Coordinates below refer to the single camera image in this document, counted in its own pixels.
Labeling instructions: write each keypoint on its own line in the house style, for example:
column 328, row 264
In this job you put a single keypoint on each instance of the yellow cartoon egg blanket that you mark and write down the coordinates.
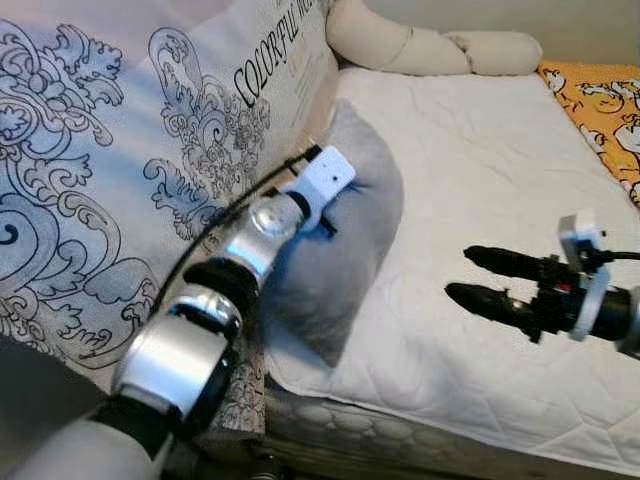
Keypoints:
column 600, row 110

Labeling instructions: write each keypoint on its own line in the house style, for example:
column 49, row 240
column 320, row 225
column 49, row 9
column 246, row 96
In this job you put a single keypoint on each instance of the beige long bolster pillow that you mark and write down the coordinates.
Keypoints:
column 420, row 45

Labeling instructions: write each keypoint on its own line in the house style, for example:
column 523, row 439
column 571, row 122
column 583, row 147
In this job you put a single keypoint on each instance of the grey pillow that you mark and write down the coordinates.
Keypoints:
column 340, row 260

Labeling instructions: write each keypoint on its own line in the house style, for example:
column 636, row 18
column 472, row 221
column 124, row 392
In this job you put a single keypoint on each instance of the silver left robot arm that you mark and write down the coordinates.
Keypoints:
column 180, row 360

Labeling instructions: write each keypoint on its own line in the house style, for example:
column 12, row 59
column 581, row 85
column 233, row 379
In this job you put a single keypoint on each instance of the quilted beige mattress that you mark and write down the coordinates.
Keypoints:
column 400, row 440

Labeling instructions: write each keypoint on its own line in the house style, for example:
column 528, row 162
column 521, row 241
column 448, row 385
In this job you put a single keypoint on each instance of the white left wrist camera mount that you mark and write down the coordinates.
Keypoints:
column 325, row 180

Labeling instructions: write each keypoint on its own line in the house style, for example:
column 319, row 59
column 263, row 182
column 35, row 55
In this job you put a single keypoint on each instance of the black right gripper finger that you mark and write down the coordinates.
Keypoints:
column 505, row 263
column 490, row 305

